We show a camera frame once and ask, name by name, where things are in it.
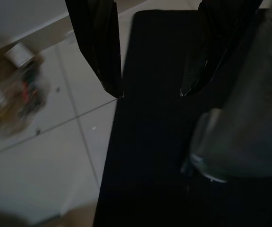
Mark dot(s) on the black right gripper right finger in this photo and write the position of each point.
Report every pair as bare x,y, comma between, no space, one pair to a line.
216,35

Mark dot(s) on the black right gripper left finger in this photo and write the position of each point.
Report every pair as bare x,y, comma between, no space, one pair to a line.
98,35

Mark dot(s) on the light wooden table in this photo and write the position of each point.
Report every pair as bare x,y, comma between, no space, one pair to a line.
11,127

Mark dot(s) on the black floor mat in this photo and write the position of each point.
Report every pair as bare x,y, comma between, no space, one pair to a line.
150,142

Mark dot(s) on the clear plastic food container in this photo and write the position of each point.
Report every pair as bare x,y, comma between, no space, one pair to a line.
28,94

